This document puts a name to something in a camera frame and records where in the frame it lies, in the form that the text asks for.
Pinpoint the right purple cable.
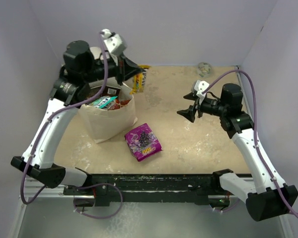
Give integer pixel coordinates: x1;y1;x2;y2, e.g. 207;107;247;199
202;69;298;227

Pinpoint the yellow m&m's packet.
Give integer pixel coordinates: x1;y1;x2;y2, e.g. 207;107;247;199
130;65;151;95

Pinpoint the black aluminium base frame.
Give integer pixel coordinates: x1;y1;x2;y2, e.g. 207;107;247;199
18;64;288;209

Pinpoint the purple cable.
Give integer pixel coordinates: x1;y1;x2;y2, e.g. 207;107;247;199
21;31;124;220
202;69;298;227

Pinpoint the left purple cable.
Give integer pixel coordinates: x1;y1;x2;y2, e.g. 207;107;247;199
21;31;124;220

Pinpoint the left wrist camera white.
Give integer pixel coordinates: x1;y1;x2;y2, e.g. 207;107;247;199
101;29;127;57

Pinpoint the tape roll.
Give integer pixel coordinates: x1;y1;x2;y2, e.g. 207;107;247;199
197;62;213;78

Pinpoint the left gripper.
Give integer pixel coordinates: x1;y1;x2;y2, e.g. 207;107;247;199
82;52;144;86

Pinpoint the teal fox's mint bag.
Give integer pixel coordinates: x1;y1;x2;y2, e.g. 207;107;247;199
89;96;117;109

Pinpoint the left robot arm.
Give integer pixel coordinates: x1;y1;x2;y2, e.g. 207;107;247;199
10;40;142;194

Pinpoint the brown chips bag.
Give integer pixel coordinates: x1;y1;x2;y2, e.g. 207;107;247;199
86;86;121;99

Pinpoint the white orange cylinder container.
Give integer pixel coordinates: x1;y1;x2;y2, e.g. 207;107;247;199
89;47;108;61

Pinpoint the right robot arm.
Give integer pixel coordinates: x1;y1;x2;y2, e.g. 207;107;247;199
177;80;298;221

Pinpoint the red doritos bag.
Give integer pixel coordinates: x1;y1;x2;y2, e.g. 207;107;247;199
108;99;130;111

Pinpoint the purple candy bag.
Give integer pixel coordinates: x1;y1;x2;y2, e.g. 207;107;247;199
125;123;162;162

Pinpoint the brown paper bag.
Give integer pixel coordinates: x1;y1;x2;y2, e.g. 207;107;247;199
78;81;138;144

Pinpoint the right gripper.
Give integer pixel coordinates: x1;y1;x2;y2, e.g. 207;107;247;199
177;91;227;122

